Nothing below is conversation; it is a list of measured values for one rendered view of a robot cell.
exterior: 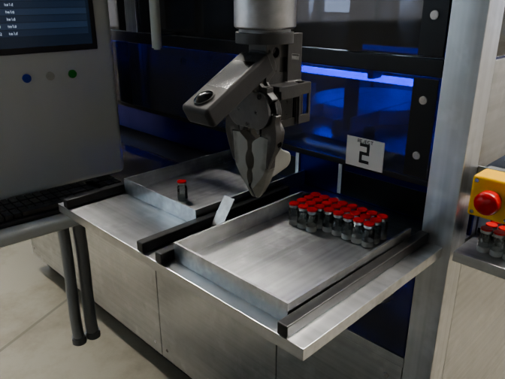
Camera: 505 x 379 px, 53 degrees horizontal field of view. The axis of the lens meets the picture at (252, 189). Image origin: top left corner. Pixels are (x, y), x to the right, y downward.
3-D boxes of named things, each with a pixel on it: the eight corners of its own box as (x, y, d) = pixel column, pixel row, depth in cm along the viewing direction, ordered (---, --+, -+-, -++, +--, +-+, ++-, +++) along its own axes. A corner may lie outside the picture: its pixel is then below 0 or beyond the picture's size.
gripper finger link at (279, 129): (283, 170, 64) (285, 100, 61) (275, 173, 63) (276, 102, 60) (256, 162, 67) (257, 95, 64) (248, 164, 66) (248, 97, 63)
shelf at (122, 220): (219, 163, 145) (219, 156, 144) (460, 242, 99) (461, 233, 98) (58, 211, 113) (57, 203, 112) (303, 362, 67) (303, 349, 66)
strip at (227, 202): (225, 221, 103) (225, 195, 101) (235, 225, 101) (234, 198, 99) (168, 244, 94) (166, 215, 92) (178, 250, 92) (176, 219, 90)
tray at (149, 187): (231, 160, 141) (231, 148, 139) (304, 183, 123) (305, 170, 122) (125, 192, 118) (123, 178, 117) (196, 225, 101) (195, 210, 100)
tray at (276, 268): (300, 206, 111) (300, 191, 109) (409, 245, 93) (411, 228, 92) (174, 260, 88) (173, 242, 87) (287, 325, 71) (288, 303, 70)
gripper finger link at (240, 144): (279, 188, 71) (280, 123, 68) (249, 199, 67) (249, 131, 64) (263, 182, 73) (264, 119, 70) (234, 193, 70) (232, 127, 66)
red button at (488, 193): (479, 207, 86) (482, 184, 85) (503, 213, 83) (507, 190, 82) (469, 213, 84) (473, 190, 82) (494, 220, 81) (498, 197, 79)
